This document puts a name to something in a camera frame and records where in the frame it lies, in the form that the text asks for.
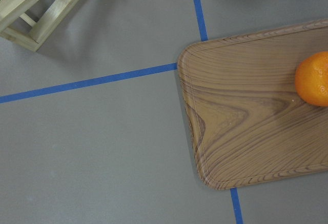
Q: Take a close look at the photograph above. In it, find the orange fruit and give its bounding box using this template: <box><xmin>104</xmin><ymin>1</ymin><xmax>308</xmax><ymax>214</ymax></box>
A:
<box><xmin>295</xmin><ymin>51</ymin><xmax>327</xmax><ymax>107</ymax></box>

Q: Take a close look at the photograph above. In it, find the wood grain tray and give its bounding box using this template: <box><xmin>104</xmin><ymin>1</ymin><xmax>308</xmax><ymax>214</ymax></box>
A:
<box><xmin>177</xmin><ymin>19</ymin><xmax>327</xmax><ymax>190</ymax></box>

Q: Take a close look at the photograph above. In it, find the light wooden rack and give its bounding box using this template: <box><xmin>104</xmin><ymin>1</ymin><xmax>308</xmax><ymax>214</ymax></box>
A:
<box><xmin>1</xmin><ymin>0</ymin><xmax>79</xmax><ymax>52</ymax></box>

